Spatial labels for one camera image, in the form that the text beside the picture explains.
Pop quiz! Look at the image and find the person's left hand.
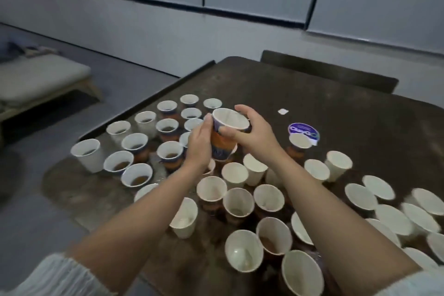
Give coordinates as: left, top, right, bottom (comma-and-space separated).
180, 113, 217, 177

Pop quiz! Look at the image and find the person's right hand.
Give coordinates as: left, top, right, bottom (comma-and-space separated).
216, 104, 287, 166

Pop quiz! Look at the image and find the orange blue patterned paper cup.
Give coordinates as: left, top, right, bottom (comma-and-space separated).
210, 107, 251, 162

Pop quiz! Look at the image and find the group of paper cups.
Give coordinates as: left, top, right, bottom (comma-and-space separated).
69, 93, 444, 296

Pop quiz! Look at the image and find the person's right forearm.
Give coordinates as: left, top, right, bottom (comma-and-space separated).
267, 150, 444, 296

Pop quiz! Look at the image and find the person's left forearm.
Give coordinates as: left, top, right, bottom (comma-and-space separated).
21, 164, 202, 296

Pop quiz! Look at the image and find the round blue sticker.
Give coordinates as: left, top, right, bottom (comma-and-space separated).
288, 122, 321, 146

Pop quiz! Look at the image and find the dark wooden chair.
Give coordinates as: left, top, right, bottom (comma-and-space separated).
260, 50, 401, 95

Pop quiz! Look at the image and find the dark wooden table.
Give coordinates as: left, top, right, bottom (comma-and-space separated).
42, 55, 444, 296

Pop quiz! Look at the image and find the beige cushioned lounge chair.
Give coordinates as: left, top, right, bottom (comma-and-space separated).
0, 53, 102, 124

